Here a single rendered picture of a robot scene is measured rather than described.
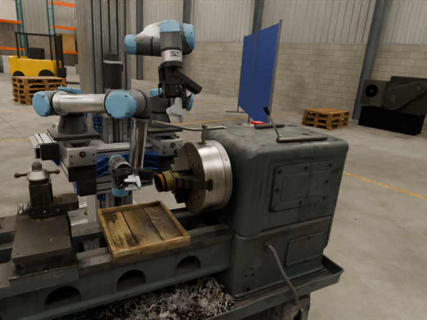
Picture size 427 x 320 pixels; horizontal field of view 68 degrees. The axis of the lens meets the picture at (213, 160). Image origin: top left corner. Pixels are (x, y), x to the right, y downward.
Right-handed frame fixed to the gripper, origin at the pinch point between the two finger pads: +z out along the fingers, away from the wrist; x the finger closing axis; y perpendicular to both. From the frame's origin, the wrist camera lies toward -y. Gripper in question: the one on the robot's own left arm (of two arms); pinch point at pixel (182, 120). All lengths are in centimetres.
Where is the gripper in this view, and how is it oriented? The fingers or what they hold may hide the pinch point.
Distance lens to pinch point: 116.7
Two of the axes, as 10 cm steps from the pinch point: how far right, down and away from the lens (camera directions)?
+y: -8.9, 0.8, -4.5
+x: 4.5, -0.2, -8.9
